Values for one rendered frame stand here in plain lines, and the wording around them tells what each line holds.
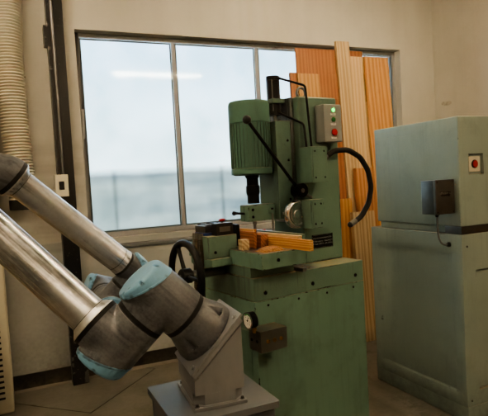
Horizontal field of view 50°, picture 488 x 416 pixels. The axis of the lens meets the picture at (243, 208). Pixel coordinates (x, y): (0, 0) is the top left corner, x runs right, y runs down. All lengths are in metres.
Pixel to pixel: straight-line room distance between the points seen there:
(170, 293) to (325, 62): 2.86
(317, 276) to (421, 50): 2.90
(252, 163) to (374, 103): 2.14
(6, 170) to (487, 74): 3.57
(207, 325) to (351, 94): 2.84
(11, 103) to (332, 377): 2.19
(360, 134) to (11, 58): 2.41
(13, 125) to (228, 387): 2.10
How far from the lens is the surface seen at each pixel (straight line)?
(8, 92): 3.21
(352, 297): 2.34
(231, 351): 1.52
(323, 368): 2.30
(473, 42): 4.52
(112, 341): 1.49
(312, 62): 3.98
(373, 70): 4.22
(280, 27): 3.98
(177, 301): 1.47
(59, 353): 3.49
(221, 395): 1.55
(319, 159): 2.22
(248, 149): 2.16
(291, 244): 2.04
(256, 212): 2.21
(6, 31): 3.28
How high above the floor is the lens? 1.17
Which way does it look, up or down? 3 degrees down
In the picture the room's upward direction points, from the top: 3 degrees counter-clockwise
